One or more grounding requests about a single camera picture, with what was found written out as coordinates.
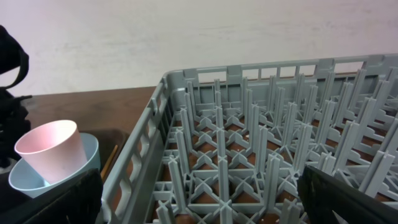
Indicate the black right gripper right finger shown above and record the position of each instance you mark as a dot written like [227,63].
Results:
[324,197]

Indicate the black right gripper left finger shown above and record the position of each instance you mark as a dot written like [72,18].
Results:
[78,200]

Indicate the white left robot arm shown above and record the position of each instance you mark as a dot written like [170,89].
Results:
[13,115]

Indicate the grey plastic dishwasher rack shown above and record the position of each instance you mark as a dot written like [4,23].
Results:
[228,144]

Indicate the wooden chopstick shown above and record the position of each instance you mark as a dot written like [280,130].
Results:
[104,172]

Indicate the pink cup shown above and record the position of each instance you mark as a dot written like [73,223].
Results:
[54,150]

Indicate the light blue saucer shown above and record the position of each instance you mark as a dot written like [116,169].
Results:
[25,179]

